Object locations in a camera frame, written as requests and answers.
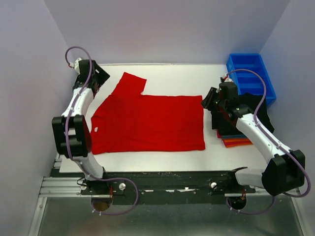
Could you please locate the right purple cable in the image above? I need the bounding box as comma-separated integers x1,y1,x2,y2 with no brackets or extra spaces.
221,68,310,214

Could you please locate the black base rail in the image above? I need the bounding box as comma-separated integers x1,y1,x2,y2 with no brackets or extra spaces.
50,168,256,206

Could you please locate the aluminium extrusion rail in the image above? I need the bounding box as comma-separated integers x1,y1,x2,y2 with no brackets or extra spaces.
225,188,301,197
39,177,81,198

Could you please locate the blue plastic bin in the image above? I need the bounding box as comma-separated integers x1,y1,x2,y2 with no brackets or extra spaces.
226,53,276,107

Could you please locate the red t shirt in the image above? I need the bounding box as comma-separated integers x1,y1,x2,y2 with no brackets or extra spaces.
91,72,205,155
216,130,221,139

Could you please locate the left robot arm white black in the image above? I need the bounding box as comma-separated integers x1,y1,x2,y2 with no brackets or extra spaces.
52,58,110,194

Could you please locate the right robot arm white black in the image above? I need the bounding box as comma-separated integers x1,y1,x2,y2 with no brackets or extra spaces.
201,82,306,196

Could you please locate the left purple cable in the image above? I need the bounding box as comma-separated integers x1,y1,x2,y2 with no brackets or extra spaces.
64,46,139,216

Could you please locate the right aluminium extrusion rail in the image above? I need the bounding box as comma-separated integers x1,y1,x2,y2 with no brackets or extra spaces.
225,188,301,197

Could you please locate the red folded t shirt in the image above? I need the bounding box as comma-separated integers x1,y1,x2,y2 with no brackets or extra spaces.
216,130,221,139

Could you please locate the purple cable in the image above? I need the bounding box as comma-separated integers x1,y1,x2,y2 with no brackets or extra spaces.
221,68,310,214
64,46,139,216

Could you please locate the side aluminium table rail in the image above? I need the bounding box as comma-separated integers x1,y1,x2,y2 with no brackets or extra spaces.
54,64,86,169

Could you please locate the left aluminium extrusion rail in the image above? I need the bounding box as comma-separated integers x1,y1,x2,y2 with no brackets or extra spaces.
39,177,81,198

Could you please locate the black folded t shirt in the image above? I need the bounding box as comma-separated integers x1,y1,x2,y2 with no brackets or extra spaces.
211,93,275,135

